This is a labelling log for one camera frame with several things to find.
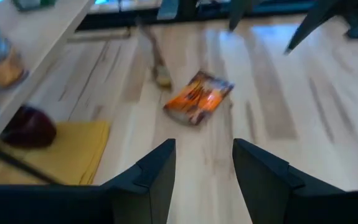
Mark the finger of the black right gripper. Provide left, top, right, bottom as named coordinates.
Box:
left=228, top=0, right=256, bottom=32
left=156, top=0, right=180, bottom=21

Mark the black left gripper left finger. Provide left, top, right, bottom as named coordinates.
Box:
left=0, top=139, right=177, bottom=224

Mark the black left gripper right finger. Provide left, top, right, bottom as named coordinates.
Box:
left=232, top=138, right=358, bottom=224

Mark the orange taco seasoning packet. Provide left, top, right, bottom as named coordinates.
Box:
left=138, top=23, right=173, bottom=90
left=163, top=70, right=235, bottom=126

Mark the dark red round object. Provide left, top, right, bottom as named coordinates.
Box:
left=0, top=105, right=57, bottom=149

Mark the wooden shelf with black frame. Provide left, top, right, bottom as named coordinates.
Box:
left=0, top=0, right=96, bottom=185

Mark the yellow flat pad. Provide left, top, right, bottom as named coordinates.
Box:
left=0, top=120, right=111, bottom=187

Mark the dark green pepper tin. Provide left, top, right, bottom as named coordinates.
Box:
left=12, top=0, right=58, bottom=12

